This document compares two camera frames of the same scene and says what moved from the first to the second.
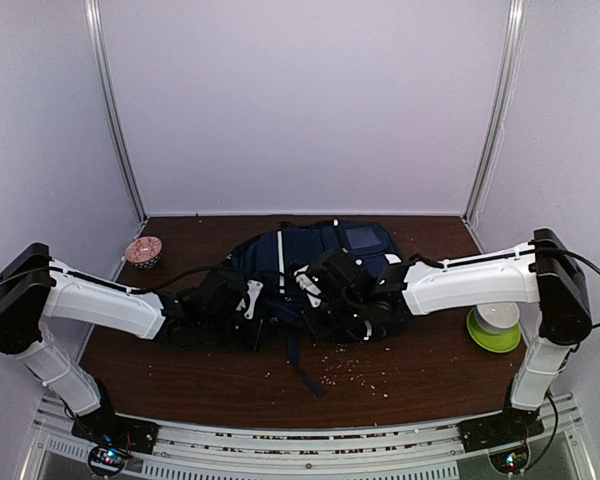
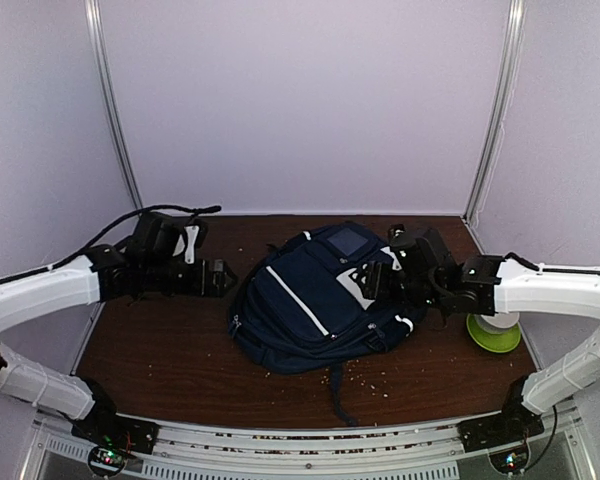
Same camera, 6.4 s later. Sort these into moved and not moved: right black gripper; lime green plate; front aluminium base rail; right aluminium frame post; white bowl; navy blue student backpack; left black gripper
Moved: navy blue student backpack; left black gripper; right black gripper
Not moved: lime green plate; right aluminium frame post; front aluminium base rail; white bowl
